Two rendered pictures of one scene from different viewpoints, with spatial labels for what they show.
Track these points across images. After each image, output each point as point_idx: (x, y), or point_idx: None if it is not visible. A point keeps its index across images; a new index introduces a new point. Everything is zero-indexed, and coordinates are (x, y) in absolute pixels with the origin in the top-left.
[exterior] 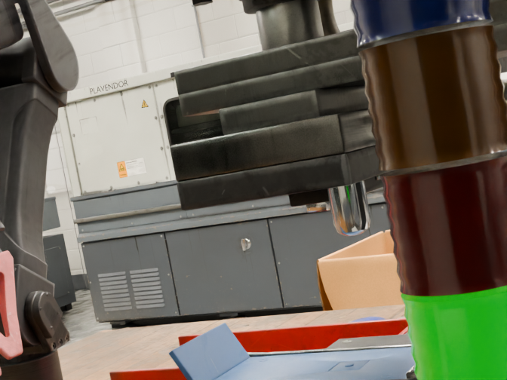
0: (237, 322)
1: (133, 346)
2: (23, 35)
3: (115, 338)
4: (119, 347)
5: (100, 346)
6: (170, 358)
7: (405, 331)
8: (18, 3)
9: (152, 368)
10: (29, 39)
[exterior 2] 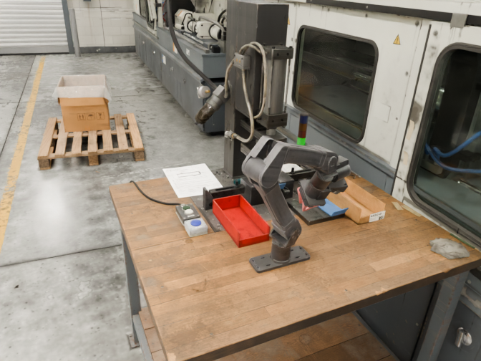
0: (156, 294)
1: (199, 310)
2: (266, 155)
3: (188, 333)
4: (201, 316)
5: (202, 328)
6: (210, 279)
7: (224, 197)
8: (263, 146)
9: (263, 220)
10: (260, 158)
